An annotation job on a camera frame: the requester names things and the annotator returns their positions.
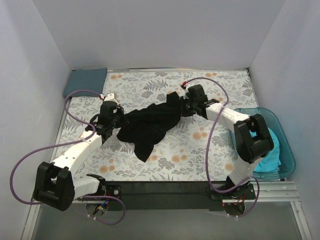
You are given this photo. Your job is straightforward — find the black t-shirt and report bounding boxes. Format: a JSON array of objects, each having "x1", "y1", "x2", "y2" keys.
[{"x1": 117, "y1": 92, "x2": 181, "y2": 162}]

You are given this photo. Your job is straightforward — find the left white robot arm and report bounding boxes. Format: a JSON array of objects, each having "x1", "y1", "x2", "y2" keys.
[{"x1": 33, "y1": 100, "x2": 125, "y2": 211}]

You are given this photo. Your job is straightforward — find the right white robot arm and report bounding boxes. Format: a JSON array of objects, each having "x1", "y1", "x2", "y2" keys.
[{"x1": 180, "y1": 81, "x2": 274, "y2": 194}]

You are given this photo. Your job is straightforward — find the folded grey-blue t-shirt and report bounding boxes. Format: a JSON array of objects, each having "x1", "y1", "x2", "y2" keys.
[{"x1": 62, "y1": 68, "x2": 108, "y2": 98}]

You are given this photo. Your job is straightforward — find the floral patterned table mat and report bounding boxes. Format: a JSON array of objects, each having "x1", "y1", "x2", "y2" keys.
[{"x1": 48, "y1": 70, "x2": 261, "y2": 182}]

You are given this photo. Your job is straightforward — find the turquoise t-shirt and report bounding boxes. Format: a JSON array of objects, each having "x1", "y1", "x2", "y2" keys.
[{"x1": 254, "y1": 128, "x2": 281, "y2": 173}]

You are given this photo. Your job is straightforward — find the teal plastic bin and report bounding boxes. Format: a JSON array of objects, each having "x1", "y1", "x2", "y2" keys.
[{"x1": 235, "y1": 107, "x2": 296, "y2": 181}]

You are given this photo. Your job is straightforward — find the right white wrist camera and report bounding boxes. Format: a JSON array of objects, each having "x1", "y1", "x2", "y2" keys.
[{"x1": 180, "y1": 81, "x2": 191, "y2": 100}]

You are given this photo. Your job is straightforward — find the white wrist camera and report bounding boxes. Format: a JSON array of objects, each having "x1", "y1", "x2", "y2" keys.
[
  {"x1": 99, "y1": 93, "x2": 119, "y2": 105},
  {"x1": 180, "y1": 81, "x2": 191, "y2": 100}
]

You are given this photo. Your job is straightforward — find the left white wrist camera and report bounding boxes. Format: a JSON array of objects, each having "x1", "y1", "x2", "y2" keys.
[{"x1": 99, "y1": 93, "x2": 119, "y2": 105}]

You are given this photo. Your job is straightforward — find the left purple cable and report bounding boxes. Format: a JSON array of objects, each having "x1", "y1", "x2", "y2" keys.
[{"x1": 9, "y1": 90, "x2": 126, "y2": 226}]

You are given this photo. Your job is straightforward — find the purple cable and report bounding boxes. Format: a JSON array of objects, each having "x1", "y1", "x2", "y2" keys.
[
  {"x1": 182, "y1": 76, "x2": 261, "y2": 222},
  {"x1": 9, "y1": 90, "x2": 126, "y2": 226}
]

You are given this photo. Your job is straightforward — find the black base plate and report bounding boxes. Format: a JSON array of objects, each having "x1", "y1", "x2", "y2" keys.
[{"x1": 78, "y1": 181, "x2": 259, "y2": 212}]

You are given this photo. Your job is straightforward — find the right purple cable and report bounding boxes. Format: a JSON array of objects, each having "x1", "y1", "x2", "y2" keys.
[{"x1": 182, "y1": 76, "x2": 261, "y2": 222}]

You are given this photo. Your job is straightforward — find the aluminium frame rail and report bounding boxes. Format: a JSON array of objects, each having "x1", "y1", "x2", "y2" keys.
[{"x1": 30, "y1": 180, "x2": 301, "y2": 206}]

